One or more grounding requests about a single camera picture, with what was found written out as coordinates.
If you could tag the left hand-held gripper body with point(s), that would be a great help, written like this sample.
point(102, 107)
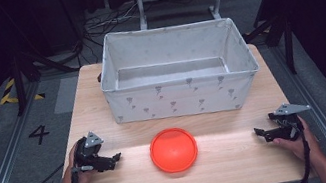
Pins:
point(84, 154)

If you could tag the person's left hand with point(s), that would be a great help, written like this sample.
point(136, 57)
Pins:
point(71, 182)

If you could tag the black tripod stand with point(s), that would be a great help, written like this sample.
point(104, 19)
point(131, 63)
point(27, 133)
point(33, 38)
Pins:
point(288, 45)
point(18, 83)

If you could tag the yellow black floor tape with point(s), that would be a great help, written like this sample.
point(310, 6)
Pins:
point(9, 96)

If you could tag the person's right hand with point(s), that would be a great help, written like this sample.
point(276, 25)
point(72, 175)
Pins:
point(307, 145)

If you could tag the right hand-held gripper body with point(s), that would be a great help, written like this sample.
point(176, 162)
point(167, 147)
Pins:
point(289, 126)

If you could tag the red round plate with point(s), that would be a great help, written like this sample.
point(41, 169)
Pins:
point(173, 150)

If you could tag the white fabric storage box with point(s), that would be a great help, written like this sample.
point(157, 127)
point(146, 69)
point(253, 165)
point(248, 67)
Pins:
point(182, 98)

